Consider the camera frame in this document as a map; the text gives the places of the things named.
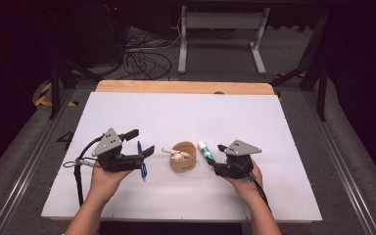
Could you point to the white metal desk frame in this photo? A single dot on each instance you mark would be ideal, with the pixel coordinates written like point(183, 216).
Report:
point(222, 20)

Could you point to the black tripod stand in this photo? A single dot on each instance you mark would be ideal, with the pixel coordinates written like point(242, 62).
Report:
point(55, 91)

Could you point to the white table cover board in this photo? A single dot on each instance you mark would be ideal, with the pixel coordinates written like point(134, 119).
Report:
point(176, 111)

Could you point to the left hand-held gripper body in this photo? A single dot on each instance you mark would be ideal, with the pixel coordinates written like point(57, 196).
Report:
point(108, 145)

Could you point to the white pen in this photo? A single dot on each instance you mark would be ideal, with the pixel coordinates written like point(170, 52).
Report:
point(168, 150)

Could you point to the person's left hand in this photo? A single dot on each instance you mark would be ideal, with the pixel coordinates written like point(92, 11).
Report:
point(106, 184)

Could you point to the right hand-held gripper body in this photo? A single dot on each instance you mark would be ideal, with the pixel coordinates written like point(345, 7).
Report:
point(241, 149)

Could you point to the wooden pen holder cup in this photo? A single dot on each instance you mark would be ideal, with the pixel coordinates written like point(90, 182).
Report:
point(184, 165)

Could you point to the blue pen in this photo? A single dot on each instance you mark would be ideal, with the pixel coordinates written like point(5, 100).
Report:
point(143, 171)

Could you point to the person's right hand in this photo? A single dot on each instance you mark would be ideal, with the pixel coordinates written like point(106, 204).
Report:
point(245, 187)

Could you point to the white green glue stick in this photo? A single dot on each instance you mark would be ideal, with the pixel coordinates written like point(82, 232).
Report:
point(205, 150)

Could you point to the black metal stand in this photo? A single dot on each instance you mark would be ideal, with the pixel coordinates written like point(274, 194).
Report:
point(322, 94)

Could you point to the black equipment case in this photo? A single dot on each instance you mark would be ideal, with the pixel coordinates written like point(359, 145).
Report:
point(104, 32)

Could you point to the yellow black hazard tape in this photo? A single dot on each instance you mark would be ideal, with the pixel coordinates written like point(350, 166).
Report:
point(42, 102)

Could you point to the metal floor rail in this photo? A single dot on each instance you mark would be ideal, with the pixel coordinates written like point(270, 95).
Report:
point(23, 182)
point(342, 169)

